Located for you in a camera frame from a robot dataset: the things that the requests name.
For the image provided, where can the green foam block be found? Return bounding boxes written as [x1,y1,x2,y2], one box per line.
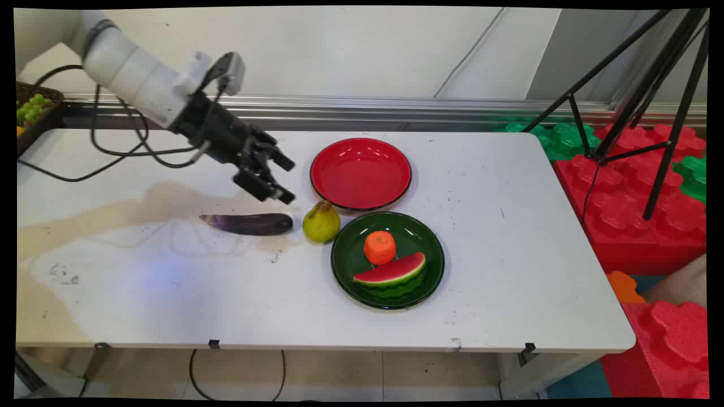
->
[495,121,601,162]
[672,155,708,205]

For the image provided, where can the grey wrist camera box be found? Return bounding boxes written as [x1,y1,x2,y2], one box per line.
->
[205,51,246,96]

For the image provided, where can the black floor cable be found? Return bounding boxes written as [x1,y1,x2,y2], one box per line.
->
[188,349,287,402]

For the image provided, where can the grey table leg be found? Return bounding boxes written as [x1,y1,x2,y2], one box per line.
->
[16,348,109,399]
[498,350,592,400]

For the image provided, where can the red round plate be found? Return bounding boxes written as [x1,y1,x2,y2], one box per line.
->
[309,137,413,212]

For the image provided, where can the toy watermelon slice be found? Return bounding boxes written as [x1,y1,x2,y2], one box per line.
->
[352,252,427,300]

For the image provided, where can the orange foam piece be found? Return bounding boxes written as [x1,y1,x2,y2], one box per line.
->
[606,271,646,305]

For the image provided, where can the orange toy mandarin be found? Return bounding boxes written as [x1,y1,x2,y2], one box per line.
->
[363,230,397,266]

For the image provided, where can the large red foam block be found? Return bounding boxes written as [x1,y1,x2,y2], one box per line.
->
[553,123,708,275]

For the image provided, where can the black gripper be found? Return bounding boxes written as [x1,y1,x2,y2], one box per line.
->
[169,92,296,205]

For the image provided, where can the black camera tripod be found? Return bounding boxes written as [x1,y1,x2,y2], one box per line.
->
[522,8,710,221]

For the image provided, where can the brown wicker basket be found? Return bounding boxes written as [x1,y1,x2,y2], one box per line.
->
[16,81,64,157]

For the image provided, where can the purple toy eggplant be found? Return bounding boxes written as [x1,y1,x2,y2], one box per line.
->
[199,213,294,236]

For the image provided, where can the yellow-green toy pear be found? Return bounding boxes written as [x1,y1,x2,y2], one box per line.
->
[302,200,341,244]

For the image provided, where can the black camera cable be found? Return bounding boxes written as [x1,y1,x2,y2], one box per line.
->
[89,73,231,170]

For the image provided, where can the green toy grapes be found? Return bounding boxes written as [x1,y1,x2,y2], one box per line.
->
[16,93,55,127]

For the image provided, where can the person's bare leg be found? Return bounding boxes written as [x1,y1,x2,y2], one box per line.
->
[644,253,708,309]

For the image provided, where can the green round plate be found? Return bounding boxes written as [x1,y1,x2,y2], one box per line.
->
[330,211,446,310]

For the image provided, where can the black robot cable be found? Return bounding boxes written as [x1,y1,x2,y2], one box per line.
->
[17,64,150,183]

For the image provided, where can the aluminium rail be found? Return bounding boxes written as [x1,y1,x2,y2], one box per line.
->
[61,93,708,132]

